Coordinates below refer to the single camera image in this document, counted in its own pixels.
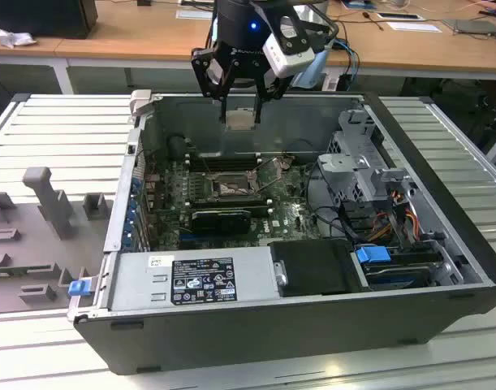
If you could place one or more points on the silver CPU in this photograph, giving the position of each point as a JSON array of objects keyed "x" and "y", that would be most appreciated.
[{"x": 241, "y": 121}]

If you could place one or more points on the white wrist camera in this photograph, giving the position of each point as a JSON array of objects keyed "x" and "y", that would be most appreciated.
[{"x": 292, "y": 53}]

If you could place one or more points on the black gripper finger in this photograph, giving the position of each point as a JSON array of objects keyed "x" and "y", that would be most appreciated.
[
  {"x": 258, "y": 109},
  {"x": 224, "y": 109}
]

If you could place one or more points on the grey metal drive cage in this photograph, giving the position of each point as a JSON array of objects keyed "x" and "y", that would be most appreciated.
[{"x": 345, "y": 166}]

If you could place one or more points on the black plastic shroud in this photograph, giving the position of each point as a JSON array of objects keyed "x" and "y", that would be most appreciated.
[{"x": 312, "y": 268}]

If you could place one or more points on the grey power supply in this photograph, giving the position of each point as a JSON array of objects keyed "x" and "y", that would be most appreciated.
[{"x": 130, "y": 284}]

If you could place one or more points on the blue disk carrier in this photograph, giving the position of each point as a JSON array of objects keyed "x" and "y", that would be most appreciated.
[{"x": 373, "y": 254}]

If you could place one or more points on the green RAM stick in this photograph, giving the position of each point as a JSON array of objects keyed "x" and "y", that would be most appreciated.
[{"x": 231, "y": 211}]

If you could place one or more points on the black PC case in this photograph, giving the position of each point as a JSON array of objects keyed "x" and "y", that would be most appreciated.
[{"x": 231, "y": 341}]

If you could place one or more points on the dark laptop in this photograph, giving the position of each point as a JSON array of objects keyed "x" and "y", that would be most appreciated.
[{"x": 475, "y": 27}]

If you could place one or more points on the crumpled white paper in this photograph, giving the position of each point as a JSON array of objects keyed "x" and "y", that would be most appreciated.
[{"x": 12, "y": 36}]

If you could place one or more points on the black RAM slot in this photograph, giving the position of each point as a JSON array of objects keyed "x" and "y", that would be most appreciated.
[
  {"x": 227, "y": 205},
  {"x": 223, "y": 154},
  {"x": 227, "y": 198},
  {"x": 227, "y": 167},
  {"x": 227, "y": 202},
  {"x": 223, "y": 159},
  {"x": 223, "y": 163}
]

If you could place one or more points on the grey flat tray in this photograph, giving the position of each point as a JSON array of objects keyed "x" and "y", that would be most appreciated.
[{"x": 195, "y": 13}]

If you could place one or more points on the pale blue teach pendant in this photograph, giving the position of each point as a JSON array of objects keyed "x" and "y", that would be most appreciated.
[{"x": 312, "y": 69}]

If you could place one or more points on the blue expansion slot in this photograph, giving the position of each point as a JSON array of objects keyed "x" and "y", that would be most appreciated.
[{"x": 185, "y": 236}]

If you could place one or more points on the grey parts rack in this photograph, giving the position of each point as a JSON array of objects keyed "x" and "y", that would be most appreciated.
[{"x": 28, "y": 243}]

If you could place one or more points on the grey case latch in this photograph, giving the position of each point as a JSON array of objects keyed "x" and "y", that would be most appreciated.
[{"x": 141, "y": 101}]

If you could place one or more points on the hard disk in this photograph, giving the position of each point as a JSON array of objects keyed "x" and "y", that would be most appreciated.
[{"x": 393, "y": 276}]

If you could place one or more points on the black cylindrical part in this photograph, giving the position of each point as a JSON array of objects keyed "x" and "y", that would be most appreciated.
[{"x": 176, "y": 147}]

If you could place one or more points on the wooden desk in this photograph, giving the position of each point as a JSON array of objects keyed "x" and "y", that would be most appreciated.
[{"x": 150, "y": 36}]

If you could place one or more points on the white power adapter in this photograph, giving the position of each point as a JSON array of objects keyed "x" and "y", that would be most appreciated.
[{"x": 330, "y": 83}]

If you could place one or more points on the graphics card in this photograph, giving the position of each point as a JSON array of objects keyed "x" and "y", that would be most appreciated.
[{"x": 219, "y": 221}]

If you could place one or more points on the black computer tower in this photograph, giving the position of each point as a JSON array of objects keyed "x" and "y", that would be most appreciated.
[{"x": 40, "y": 16}]

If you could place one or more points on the CPU socket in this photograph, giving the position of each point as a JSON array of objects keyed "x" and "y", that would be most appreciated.
[{"x": 231, "y": 187}]

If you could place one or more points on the green motherboard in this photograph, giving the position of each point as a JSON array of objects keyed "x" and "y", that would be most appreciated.
[{"x": 288, "y": 211}]

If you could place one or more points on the blue plastic latch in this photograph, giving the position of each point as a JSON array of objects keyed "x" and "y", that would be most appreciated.
[{"x": 78, "y": 288}]

